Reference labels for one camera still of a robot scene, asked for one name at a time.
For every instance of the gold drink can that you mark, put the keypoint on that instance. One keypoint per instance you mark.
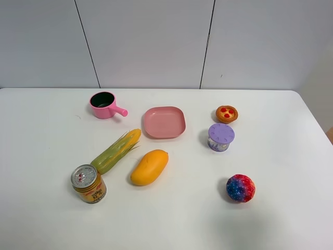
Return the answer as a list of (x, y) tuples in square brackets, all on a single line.
[(88, 184)]

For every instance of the red blue toy strawberry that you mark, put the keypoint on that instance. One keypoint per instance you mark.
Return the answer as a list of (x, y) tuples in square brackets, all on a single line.
[(240, 188)]

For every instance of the toy egg tart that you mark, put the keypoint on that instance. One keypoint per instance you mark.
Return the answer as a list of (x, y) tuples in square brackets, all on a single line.
[(226, 114)]

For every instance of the pink square plate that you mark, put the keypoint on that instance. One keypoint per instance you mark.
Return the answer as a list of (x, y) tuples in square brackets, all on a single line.
[(165, 122)]

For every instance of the purple lidded cup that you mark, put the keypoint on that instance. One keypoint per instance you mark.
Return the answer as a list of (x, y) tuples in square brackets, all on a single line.
[(220, 136)]

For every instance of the pink toy saucepan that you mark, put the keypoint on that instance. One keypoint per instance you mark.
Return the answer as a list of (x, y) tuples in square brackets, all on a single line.
[(104, 105)]

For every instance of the yellow toy mango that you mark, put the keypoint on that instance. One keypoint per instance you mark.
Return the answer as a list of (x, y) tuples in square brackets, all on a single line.
[(149, 168)]

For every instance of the toy corn cob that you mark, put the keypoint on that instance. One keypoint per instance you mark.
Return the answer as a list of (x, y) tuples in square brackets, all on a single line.
[(114, 153)]

